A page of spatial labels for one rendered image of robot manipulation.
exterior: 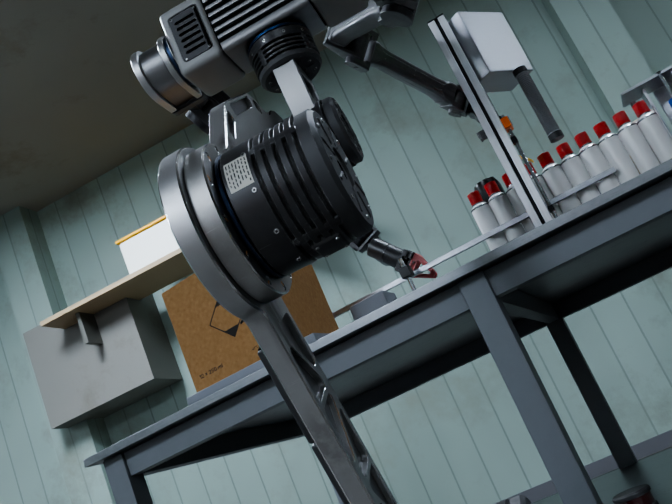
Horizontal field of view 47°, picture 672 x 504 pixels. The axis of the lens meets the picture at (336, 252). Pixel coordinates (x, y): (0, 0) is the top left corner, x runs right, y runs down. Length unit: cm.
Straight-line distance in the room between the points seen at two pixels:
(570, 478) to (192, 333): 91
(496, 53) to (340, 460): 127
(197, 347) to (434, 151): 357
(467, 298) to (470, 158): 360
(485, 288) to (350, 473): 67
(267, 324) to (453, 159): 426
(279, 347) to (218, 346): 85
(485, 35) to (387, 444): 345
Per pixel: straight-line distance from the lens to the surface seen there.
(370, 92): 546
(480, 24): 208
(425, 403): 500
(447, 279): 160
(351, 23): 198
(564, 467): 160
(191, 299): 188
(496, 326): 160
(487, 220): 205
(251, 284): 94
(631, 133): 205
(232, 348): 181
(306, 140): 91
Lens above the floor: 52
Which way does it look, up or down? 16 degrees up
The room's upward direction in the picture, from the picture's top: 24 degrees counter-clockwise
